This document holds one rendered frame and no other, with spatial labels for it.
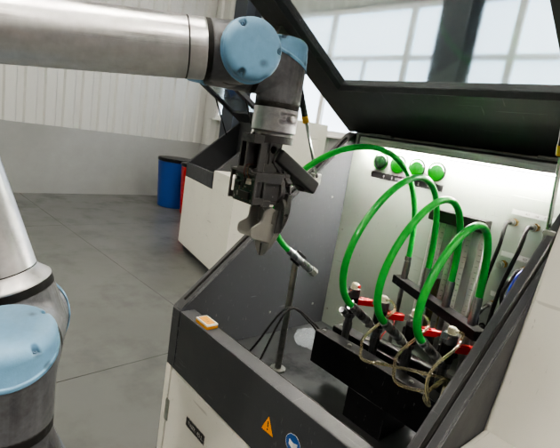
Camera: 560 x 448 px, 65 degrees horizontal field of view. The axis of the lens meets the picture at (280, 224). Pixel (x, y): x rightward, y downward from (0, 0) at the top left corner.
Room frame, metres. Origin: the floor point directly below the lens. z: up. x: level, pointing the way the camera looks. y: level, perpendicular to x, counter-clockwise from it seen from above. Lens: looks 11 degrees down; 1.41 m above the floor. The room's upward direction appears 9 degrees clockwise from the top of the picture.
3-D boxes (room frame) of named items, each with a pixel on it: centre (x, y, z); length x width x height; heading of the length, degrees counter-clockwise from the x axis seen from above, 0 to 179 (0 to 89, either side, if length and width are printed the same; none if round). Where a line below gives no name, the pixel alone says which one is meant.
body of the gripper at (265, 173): (0.75, 0.04, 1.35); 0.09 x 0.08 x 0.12; 133
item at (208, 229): (4.43, 0.51, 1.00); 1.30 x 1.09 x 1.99; 32
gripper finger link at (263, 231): (0.74, 0.03, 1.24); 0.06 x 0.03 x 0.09; 133
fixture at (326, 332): (0.88, -0.27, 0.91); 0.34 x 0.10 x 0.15; 43
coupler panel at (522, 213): (0.97, -0.55, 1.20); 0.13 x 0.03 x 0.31; 43
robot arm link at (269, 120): (0.76, 0.03, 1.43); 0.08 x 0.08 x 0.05
